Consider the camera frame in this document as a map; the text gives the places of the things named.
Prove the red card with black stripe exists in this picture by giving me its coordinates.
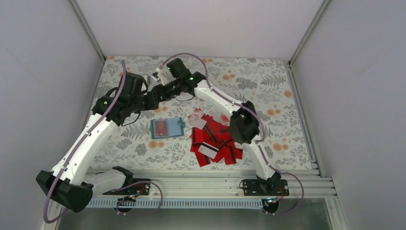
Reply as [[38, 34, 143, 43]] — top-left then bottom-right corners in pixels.
[[153, 120, 168, 137]]

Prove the teal card holder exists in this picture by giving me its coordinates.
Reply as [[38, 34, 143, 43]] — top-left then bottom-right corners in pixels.
[[150, 117, 185, 139]]

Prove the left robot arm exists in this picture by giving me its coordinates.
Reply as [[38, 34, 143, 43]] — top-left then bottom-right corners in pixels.
[[36, 73, 158, 213]]

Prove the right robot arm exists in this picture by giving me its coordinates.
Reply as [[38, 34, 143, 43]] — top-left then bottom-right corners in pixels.
[[151, 55, 282, 195]]

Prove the white card with red print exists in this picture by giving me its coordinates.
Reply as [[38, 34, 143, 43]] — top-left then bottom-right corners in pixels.
[[188, 114, 207, 130]]

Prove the pile of red cards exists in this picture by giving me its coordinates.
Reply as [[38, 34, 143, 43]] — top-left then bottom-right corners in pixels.
[[190, 109, 243, 167]]

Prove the white card under stripe card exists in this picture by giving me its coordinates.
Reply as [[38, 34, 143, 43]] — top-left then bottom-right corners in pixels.
[[198, 142, 219, 159]]

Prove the floral patterned table mat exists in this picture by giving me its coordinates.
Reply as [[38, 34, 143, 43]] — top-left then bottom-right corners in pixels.
[[90, 57, 312, 170]]

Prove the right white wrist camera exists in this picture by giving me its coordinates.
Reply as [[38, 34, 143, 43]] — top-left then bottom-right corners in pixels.
[[152, 68, 169, 85]]

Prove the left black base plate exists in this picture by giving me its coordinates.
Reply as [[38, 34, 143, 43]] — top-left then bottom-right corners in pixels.
[[103, 178, 151, 196]]

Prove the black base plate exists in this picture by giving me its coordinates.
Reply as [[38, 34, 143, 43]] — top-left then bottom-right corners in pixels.
[[103, 178, 151, 196], [239, 179, 290, 196]]

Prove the aluminium rail frame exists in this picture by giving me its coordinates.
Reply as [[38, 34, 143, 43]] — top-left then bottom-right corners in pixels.
[[52, 168, 338, 199]]

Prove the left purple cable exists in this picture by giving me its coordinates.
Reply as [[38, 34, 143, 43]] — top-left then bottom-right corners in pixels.
[[43, 60, 163, 224]]

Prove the purple cable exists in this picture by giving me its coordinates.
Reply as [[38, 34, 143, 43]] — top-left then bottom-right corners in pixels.
[[43, 60, 163, 224], [158, 53, 305, 217]]

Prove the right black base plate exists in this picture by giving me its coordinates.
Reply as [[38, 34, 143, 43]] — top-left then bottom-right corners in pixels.
[[239, 179, 290, 196]]

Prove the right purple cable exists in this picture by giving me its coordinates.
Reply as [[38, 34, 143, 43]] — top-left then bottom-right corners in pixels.
[[158, 53, 305, 217]]

